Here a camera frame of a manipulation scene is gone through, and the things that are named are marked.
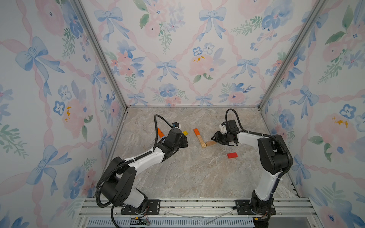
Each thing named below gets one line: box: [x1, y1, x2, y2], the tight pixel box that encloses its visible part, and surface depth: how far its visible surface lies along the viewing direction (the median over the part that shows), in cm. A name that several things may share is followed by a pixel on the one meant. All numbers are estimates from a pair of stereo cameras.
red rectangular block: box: [227, 152, 238, 159], surface depth 95 cm
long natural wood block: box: [196, 134, 207, 148], surface depth 100 cm
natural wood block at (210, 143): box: [205, 141, 218, 147], surface depth 100 cm
